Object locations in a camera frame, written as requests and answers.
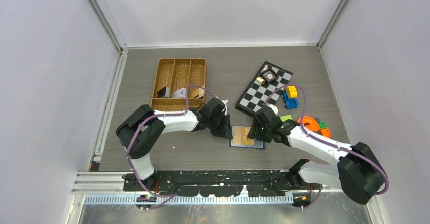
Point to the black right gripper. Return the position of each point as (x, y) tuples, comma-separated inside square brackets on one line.
[(254, 133)]

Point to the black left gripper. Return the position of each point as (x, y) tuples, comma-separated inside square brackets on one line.
[(225, 131)]

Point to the blue card holder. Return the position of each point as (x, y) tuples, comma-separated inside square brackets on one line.
[(258, 144)]

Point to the white credit card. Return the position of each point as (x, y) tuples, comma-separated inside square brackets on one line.
[(179, 93)]

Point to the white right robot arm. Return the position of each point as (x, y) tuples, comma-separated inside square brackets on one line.
[(354, 169)]

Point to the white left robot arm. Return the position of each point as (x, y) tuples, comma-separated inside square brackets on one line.
[(140, 131)]

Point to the black credit card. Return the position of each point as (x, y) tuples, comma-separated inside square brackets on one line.
[(163, 92)]

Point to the green toy block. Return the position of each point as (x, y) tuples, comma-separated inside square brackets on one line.
[(286, 117)]

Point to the blue yellow toy car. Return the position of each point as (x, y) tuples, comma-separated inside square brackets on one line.
[(290, 97)]

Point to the black white chessboard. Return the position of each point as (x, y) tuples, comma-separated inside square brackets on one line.
[(255, 96)]

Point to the woven bamboo cutlery tray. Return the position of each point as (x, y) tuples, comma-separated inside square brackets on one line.
[(177, 73)]

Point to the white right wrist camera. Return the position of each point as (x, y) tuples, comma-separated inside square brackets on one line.
[(274, 108)]

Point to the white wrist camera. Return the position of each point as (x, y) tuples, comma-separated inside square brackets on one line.
[(274, 108), (225, 110)]

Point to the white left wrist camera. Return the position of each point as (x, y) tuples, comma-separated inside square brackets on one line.
[(225, 110)]

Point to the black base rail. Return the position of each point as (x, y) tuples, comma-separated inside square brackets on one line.
[(218, 183)]

